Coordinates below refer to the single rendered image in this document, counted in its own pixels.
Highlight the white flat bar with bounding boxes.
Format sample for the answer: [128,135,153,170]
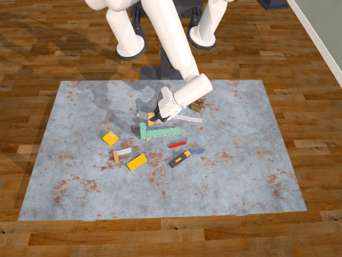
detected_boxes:
[173,115,202,123]

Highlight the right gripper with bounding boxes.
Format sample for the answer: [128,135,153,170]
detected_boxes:
[149,99,182,123]

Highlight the green l-shaped frame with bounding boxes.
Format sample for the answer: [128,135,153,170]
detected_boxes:
[140,122,181,139]

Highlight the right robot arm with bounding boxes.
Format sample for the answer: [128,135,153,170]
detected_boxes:
[85,0,212,108]

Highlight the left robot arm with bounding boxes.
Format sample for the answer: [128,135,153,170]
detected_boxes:
[190,0,234,46]

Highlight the brown wooden block with green band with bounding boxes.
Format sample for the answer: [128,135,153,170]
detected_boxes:
[191,98,205,113]

